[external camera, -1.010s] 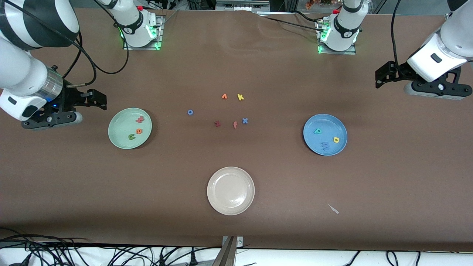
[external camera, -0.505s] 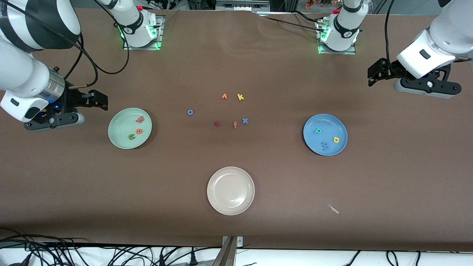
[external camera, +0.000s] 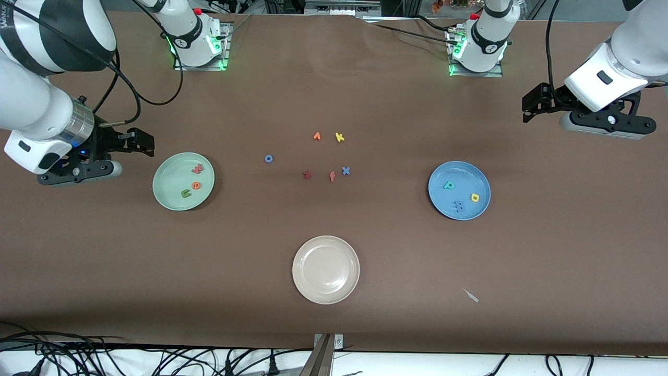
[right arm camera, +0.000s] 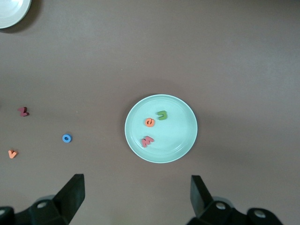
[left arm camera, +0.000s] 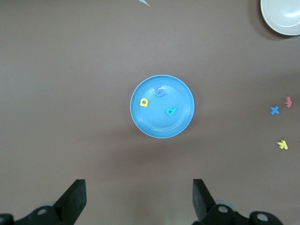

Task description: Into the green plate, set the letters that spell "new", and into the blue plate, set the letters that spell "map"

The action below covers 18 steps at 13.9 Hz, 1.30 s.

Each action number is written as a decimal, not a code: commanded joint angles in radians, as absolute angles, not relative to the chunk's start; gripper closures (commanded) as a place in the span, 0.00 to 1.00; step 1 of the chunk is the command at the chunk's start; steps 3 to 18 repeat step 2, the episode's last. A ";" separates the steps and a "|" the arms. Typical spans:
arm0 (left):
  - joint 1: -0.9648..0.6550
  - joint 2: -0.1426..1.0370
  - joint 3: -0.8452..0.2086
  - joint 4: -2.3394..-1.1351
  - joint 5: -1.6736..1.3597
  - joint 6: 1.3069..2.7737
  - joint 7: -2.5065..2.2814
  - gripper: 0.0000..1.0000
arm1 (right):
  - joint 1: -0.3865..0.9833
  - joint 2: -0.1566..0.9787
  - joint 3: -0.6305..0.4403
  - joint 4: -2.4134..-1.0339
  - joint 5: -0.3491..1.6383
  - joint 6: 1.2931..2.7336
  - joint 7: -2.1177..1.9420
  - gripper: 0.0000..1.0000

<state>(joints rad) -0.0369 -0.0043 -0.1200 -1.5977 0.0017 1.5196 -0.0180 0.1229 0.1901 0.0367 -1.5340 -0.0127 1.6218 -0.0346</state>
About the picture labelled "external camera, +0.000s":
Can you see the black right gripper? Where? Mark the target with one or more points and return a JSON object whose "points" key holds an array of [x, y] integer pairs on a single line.
{"points": [[106, 142]]}

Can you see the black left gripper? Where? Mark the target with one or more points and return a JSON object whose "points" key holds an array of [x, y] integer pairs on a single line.
{"points": [[554, 98]]}

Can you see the teal foam letter p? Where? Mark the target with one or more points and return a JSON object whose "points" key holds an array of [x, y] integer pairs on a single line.
{"points": [[448, 185]]}

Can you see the blue foam letter m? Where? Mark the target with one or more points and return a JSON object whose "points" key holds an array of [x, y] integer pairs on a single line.
{"points": [[458, 206]]}

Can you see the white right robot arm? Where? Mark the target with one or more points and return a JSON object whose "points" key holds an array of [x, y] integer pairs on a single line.
{"points": [[36, 104]]}

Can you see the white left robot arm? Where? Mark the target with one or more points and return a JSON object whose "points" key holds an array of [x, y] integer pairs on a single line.
{"points": [[485, 42]]}

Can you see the green plate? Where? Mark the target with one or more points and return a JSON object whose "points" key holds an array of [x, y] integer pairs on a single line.
{"points": [[175, 180]]}

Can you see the blue plate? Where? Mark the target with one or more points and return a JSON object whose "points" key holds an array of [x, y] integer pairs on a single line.
{"points": [[459, 177]]}

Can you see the small white paper scrap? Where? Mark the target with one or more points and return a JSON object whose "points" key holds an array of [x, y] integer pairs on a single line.
{"points": [[471, 295]]}

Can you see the brown table cover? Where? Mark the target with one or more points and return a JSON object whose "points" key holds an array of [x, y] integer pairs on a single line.
{"points": [[334, 224]]}

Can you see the grey background equipment box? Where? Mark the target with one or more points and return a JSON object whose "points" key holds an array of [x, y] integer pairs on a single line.
{"points": [[339, 8]]}

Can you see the beige plate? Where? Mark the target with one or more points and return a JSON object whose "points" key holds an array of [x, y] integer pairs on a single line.
{"points": [[325, 269]]}

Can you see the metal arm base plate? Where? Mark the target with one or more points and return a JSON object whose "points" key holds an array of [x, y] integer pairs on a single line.
{"points": [[227, 39], [490, 73]]}

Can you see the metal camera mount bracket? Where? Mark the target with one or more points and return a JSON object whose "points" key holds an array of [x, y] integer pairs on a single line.
{"points": [[321, 360]]}

